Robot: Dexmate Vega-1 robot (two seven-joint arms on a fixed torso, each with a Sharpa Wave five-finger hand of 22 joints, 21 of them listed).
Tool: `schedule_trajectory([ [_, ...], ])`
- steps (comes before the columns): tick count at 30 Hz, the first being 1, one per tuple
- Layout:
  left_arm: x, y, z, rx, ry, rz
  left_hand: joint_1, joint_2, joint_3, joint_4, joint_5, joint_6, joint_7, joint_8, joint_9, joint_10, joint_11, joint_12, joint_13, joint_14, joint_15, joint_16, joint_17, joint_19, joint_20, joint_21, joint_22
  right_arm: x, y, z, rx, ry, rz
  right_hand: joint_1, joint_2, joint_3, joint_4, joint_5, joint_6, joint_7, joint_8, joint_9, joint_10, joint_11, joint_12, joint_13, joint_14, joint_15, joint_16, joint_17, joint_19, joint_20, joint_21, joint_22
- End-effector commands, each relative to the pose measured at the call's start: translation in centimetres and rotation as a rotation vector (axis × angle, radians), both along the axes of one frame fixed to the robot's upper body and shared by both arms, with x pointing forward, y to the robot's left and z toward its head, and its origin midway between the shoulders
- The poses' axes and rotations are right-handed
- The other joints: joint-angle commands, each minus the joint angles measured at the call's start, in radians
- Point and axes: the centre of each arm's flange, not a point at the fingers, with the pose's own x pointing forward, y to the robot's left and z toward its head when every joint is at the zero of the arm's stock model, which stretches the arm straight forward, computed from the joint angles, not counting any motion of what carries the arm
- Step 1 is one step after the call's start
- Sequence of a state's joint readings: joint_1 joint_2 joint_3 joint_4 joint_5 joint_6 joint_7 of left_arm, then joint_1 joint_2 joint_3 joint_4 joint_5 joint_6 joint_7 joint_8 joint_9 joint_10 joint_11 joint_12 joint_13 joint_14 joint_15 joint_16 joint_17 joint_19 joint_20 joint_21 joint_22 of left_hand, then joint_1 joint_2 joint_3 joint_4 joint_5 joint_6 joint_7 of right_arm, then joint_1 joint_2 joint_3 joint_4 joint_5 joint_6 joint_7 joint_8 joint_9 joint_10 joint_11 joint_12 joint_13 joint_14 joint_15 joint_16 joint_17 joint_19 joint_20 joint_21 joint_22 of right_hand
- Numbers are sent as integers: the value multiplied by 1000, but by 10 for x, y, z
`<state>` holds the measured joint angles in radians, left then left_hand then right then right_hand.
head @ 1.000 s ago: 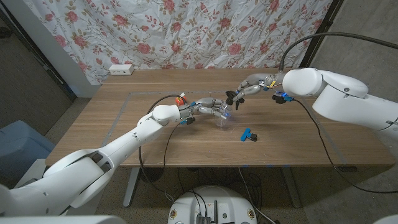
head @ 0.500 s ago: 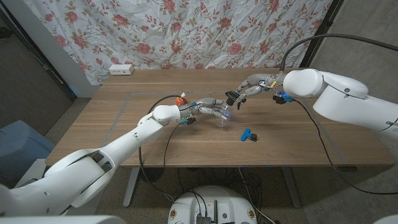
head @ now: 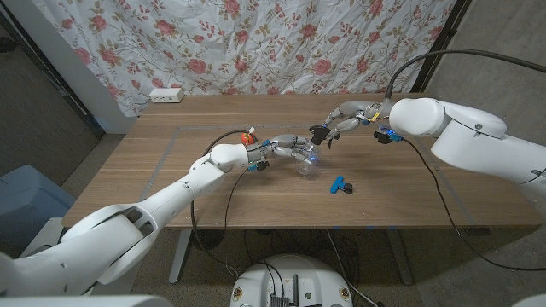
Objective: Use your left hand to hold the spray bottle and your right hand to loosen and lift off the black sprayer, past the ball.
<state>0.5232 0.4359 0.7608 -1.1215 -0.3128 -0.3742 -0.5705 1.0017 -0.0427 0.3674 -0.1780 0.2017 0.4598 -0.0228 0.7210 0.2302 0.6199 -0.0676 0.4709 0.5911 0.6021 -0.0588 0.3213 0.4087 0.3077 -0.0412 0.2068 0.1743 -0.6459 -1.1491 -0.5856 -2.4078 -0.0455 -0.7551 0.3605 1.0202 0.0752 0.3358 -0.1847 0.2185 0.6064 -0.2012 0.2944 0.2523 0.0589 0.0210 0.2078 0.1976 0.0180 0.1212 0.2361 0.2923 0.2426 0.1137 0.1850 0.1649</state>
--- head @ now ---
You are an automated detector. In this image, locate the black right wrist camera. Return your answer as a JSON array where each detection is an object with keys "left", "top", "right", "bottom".
[{"left": 374, "top": 126, "right": 404, "bottom": 145}]

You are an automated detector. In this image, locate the clear plastic spray bottle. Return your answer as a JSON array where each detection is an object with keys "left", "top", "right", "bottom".
[{"left": 296, "top": 142, "right": 321, "bottom": 177}]

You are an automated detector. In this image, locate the blue and black clip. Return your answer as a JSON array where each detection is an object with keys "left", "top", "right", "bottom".
[{"left": 329, "top": 175, "right": 354, "bottom": 195}]

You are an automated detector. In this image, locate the thin black right camera cable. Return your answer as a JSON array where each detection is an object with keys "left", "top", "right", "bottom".
[{"left": 403, "top": 138, "right": 546, "bottom": 272}]

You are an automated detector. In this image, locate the black tagged left wrist cable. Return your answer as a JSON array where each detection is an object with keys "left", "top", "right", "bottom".
[{"left": 203, "top": 126, "right": 257, "bottom": 155}]

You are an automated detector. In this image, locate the black stand pole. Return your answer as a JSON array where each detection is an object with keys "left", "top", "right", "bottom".
[
  {"left": 0, "top": 6, "right": 107, "bottom": 140},
  {"left": 410, "top": 0, "right": 473, "bottom": 94}
]

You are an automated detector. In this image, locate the grey table leg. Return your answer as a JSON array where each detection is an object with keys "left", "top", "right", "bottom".
[
  {"left": 385, "top": 229, "right": 415, "bottom": 287},
  {"left": 167, "top": 229, "right": 194, "bottom": 286}
]

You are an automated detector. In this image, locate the white floor cable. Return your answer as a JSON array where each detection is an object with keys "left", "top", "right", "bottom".
[{"left": 326, "top": 229, "right": 379, "bottom": 307}]

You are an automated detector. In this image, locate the thin black camera cable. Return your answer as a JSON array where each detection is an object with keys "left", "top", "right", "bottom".
[
  {"left": 189, "top": 166, "right": 253, "bottom": 281},
  {"left": 403, "top": 138, "right": 546, "bottom": 272}
]

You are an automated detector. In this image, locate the floral backdrop cloth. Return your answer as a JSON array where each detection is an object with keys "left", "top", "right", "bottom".
[{"left": 32, "top": 0, "right": 458, "bottom": 117}]

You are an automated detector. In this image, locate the blue plastic bin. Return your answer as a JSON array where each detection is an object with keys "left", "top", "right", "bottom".
[{"left": 0, "top": 164, "right": 78, "bottom": 257}]

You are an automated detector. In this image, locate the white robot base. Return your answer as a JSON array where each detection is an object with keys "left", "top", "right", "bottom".
[{"left": 229, "top": 253, "right": 355, "bottom": 307}]

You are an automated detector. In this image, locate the thin black left camera cable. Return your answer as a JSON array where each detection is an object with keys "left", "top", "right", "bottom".
[{"left": 189, "top": 166, "right": 253, "bottom": 281}]

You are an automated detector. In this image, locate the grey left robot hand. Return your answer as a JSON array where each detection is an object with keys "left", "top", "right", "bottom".
[{"left": 246, "top": 134, "right": 322, "bottom": 165}]

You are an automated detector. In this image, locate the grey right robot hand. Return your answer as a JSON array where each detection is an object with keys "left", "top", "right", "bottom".
[{"left": 322, "top": 100, "right": 394, "bottom": 140}]

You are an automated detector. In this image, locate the thick black hose cable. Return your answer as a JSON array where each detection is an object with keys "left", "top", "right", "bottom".
[{"left": 385, "top": 48, "right": 546, "bottom": 100}]

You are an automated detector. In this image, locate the white power strip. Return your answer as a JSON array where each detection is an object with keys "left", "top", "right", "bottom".
[{"left": 148, "top": 87, "right": 186, "bottom": 104}]

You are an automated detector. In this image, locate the black trigger sprayer head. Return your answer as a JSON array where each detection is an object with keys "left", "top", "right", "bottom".
[{"left": 308, "top": 125, "right": 342, "bottom": 149}]

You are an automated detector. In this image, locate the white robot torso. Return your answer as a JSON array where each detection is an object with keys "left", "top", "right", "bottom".
[{"left": 0, "top": 293, "right": 546, "bottom": 307}]

